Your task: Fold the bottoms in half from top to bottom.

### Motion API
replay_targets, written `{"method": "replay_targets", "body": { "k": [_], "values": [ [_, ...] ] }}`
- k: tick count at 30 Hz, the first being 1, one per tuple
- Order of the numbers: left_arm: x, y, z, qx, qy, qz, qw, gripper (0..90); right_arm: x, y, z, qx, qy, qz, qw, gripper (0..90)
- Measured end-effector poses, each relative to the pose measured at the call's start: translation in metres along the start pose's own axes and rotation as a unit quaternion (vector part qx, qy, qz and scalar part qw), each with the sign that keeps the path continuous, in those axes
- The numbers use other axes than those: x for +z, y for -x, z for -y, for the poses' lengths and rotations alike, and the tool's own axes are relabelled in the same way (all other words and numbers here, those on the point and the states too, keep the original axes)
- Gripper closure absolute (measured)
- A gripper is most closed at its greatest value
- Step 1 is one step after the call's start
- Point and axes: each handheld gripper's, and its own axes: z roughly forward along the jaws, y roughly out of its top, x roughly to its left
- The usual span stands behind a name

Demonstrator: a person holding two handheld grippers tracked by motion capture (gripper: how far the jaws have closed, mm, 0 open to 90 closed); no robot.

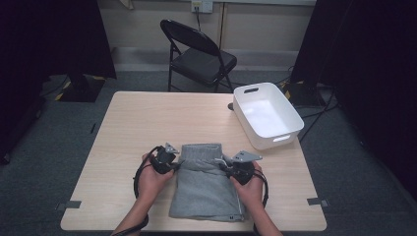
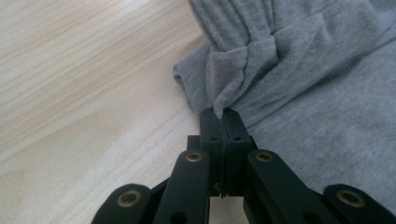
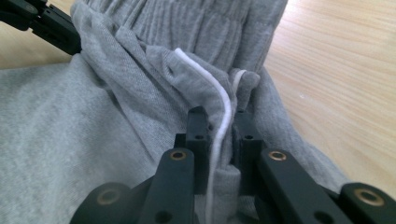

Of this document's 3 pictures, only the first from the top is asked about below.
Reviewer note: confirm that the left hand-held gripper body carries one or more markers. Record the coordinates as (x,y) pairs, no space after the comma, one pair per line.
(162,160)

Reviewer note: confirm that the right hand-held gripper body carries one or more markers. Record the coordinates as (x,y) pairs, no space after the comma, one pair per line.
(242,170)

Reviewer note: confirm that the grey sweatpants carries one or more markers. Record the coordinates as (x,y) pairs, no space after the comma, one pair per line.
(203,190)

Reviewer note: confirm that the white plastic basket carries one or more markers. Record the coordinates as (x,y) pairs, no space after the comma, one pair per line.
(268,118)

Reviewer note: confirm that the person's right hand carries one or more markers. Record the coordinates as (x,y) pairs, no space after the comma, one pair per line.
(250,193)

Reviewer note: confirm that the person's left hand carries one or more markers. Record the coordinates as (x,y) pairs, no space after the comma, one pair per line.
(152,187)

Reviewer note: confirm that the small dark round object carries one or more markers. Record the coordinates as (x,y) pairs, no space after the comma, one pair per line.
(230,106)

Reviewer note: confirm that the black floor tape strip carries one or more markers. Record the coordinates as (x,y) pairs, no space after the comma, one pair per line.
(93,128)

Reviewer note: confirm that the grey tape piece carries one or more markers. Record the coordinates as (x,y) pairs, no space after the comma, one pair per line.
(316,201)
(70,205)

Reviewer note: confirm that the black stand base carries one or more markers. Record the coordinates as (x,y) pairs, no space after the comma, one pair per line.
(306,95)
(82,90)

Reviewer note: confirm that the black folding chair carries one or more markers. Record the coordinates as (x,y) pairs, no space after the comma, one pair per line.
(203,64)

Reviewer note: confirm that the black curtain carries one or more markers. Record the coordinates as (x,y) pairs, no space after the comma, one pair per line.
(367,65)
(49,39)

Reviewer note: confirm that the thin vertical wall conduit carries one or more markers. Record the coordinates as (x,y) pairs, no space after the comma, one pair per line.
(223,26)

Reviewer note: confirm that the white wall power outlet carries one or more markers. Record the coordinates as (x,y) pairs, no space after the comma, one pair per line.
(202,5)

